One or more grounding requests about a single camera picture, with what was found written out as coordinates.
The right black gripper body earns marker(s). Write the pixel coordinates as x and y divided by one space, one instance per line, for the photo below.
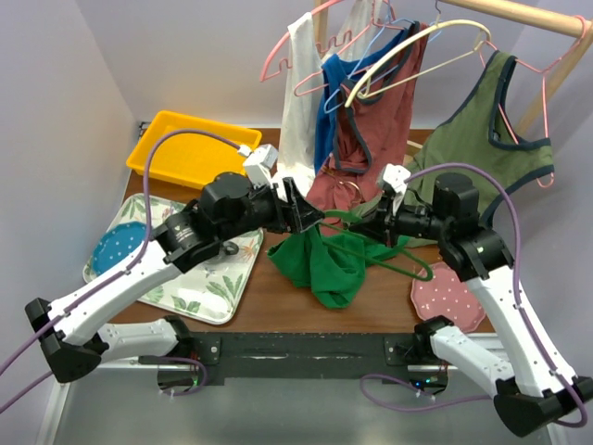
411 220

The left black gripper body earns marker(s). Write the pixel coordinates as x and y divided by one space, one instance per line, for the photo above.
265 210

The green plastic hanger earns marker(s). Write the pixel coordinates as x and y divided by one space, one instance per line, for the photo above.
384 264

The bright green tank top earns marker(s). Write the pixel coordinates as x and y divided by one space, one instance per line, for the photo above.
332 267

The olive green tank top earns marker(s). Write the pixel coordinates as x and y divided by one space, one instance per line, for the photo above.
476 134

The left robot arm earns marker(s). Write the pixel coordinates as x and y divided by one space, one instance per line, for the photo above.
75 332

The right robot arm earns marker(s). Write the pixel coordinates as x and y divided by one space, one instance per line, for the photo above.
534 386

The white tank top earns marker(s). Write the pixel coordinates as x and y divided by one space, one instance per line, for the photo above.
297 138

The rust red tank top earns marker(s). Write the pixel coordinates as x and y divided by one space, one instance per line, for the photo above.
370 134

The cream wooden hanger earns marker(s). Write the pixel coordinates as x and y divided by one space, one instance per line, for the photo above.
363 87

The blue tank top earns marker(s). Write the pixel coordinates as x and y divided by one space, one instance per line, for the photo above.
326 126

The grey ceramic mug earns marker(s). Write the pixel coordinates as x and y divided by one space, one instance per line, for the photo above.
229 248

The pink dotted plate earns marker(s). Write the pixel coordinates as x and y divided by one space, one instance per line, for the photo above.
446 295

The yellow plastic bin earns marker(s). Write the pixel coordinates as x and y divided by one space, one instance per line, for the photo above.
190 159

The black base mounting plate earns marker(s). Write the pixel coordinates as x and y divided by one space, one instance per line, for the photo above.
309 355

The blue dotted plate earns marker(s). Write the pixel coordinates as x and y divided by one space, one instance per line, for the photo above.
116 244

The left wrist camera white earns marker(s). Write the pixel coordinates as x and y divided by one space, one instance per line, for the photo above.
258 163

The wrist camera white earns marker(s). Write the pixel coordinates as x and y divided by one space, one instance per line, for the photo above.
393 181
258 163

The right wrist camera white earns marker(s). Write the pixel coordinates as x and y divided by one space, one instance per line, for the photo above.
393 181

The small pink wire hanger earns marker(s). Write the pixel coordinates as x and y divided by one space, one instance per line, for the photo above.
319 76

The light blue wire hanger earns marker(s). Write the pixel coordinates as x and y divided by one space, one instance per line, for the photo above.
394 30

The wooden clothes rail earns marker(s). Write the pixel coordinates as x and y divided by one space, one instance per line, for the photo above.
571 26

